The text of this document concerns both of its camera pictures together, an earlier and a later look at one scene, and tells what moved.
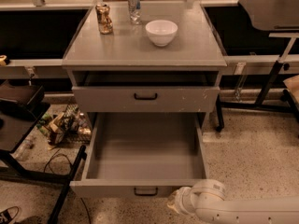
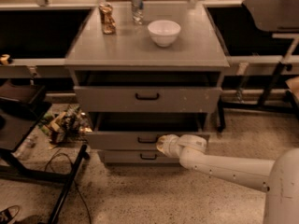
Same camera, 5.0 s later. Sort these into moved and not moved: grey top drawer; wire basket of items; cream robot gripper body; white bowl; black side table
Moved: cream robot gripper body
Not moved: black side table; wire basket of items; white bowl; grey top drawer
